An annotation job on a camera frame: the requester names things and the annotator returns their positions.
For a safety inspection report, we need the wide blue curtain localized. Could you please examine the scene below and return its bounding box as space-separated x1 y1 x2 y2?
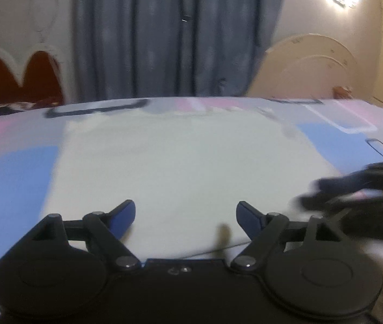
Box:
71 0 288 103

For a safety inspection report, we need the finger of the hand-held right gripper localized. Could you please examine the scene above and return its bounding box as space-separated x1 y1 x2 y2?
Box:
313 158 383 193
298 191 383 211

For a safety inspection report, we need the pink blue patterned bedsheet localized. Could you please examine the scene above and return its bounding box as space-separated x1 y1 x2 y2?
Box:
0 96 383 318

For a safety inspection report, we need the orange patterned pillow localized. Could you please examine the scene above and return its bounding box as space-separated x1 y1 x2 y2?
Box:
332 86 354 99

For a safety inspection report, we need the dark cloth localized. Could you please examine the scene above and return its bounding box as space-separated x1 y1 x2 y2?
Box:
0 101 60 122

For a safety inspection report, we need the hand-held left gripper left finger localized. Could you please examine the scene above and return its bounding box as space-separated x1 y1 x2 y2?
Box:
29 200 142 271

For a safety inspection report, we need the white knitted sweater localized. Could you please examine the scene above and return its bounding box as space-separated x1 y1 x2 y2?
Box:
39 110 383 324

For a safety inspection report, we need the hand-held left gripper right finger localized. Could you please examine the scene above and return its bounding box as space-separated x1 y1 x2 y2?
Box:
230 201 342 271

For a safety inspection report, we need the red scalloped headboard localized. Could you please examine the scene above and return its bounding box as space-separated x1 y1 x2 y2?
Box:
0 45 66 112

